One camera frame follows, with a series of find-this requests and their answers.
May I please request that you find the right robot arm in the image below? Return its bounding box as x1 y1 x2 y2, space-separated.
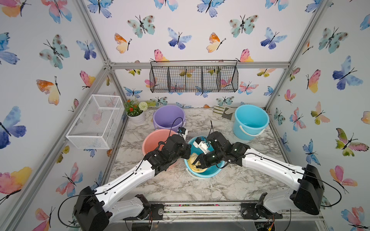
191 132 327 218

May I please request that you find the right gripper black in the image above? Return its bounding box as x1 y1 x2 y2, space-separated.
189 151 225 170

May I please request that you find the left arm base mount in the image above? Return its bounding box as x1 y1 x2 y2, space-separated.
123 204 164 221

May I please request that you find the aluminium front rail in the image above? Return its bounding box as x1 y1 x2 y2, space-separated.
80 201 326 223

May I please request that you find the white wire mesh basket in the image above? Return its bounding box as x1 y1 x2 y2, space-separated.
66 94 124 149

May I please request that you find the yellow microfiber cloth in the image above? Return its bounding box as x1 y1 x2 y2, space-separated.
187 153 207 173

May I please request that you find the beige patterned folded cloth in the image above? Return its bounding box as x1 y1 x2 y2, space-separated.
213 106 236 122

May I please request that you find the black wire wall basket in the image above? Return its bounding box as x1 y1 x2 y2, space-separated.
149 60 239 93

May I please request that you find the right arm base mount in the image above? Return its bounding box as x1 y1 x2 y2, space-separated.
240 202 283 220

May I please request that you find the purple plastic bucket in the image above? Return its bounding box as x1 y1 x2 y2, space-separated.
153 105 186 132

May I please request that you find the potted flower plant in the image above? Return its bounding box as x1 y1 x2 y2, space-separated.
124 100 149 125

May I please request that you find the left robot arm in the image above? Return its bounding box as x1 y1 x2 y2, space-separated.
63 134 191 231

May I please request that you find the teal plastic bucket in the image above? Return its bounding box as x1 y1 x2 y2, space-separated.
184 136 225 180
233 105 270 141

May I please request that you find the pink plastic bucket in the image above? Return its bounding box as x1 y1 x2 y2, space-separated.
141 129 176 176

